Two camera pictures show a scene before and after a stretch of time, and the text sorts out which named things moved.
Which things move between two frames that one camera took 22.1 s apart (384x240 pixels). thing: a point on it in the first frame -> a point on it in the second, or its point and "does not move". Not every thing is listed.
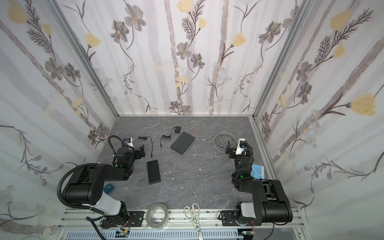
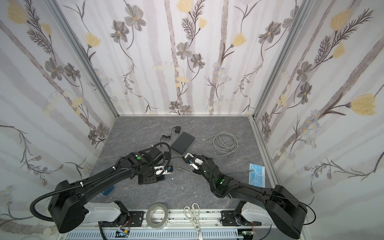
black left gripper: [139, 152] -> [153, 178]
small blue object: [108, 188] does not move
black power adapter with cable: [145, 138] -> [155, 154]
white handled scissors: [193, 214] does not move
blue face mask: [257, 171] does not move
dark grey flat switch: [181, 144] does not move
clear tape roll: [163, 223] does not move
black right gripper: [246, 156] -> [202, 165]
